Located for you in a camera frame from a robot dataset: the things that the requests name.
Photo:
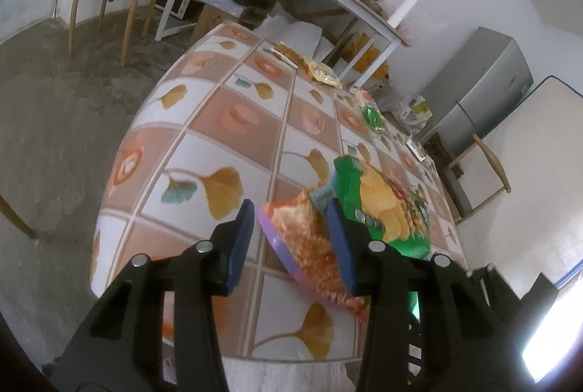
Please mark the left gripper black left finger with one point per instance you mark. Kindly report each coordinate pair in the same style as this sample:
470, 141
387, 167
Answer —
118, 347

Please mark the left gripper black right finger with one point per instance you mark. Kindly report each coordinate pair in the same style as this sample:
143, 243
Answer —
429, 327

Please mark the green chip bag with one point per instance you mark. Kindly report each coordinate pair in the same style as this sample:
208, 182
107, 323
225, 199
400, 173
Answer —
391, 214

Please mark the orange pink snack bag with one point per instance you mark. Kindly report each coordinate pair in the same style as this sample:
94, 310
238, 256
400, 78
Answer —
297, 231

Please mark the wooden chair dark seat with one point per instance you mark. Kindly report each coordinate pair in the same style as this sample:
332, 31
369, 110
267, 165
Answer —
473, 179

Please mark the white mattress blue trim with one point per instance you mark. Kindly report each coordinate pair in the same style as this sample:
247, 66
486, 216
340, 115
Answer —
536, 228

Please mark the small green snack packet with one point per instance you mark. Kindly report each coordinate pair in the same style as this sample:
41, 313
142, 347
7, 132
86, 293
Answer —
374, 119

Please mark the table with patterned tablecloth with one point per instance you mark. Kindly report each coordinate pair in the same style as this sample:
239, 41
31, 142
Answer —
230, 122

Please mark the grey refrigerator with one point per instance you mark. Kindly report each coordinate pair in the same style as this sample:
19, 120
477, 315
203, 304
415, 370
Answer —
476, 90

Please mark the yellow snack wrapper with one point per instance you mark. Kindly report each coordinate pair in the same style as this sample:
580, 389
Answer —
320, 72

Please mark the white paper towel roll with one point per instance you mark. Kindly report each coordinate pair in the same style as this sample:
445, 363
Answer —
400, 13

